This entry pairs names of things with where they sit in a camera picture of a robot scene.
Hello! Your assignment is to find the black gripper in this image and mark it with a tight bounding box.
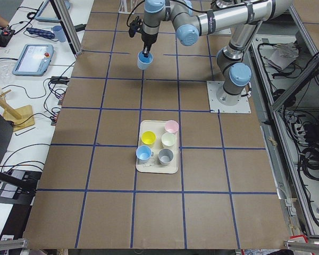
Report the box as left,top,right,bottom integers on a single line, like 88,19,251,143
141,32,157,57

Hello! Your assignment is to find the light blue plastic cup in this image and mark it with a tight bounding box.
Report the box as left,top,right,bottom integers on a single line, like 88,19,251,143
137,52,153,70

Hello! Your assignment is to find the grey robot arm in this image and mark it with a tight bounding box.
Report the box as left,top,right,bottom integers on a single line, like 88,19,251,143
137,1,292,106

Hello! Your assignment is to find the pink plastic cup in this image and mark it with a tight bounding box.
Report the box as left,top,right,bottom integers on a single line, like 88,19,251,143
164,120,179,133

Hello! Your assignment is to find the yellow plastic cup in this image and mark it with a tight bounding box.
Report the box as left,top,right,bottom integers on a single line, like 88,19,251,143
141,131,156,148

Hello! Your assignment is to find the blue cup on desk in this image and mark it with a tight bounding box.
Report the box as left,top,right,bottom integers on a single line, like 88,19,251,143
52,25,66,43

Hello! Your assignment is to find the pale green plastic cup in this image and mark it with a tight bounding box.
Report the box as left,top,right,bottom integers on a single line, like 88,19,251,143
161,132,177,148

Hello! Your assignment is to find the grey plastic cup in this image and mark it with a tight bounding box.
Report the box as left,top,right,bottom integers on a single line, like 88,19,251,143
158,148,173,166

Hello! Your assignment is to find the wooden cup stand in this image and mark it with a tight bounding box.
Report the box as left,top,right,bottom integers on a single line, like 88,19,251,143
0,90,35,132

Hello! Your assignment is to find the black power adapter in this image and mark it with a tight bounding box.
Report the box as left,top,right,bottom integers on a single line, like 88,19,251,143
50,76,70,85

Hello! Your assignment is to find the cream plastic tray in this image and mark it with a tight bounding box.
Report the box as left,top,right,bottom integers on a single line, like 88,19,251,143
136,120,179,174

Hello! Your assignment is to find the teach pendant tablet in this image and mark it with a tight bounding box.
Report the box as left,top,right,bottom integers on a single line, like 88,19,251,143
12,44,54,77
35,1,59,23

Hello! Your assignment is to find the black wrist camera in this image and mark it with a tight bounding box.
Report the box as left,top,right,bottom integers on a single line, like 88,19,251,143
128,16,142,38

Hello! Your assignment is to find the white wire cup rack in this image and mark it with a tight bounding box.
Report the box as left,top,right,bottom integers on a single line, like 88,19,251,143
118,0,138,14

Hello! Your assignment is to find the aluminium frame post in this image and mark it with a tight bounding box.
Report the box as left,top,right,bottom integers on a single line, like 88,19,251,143
50,0,82,56

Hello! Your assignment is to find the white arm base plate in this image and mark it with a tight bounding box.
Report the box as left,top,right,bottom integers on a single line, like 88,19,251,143
207,81,251,114

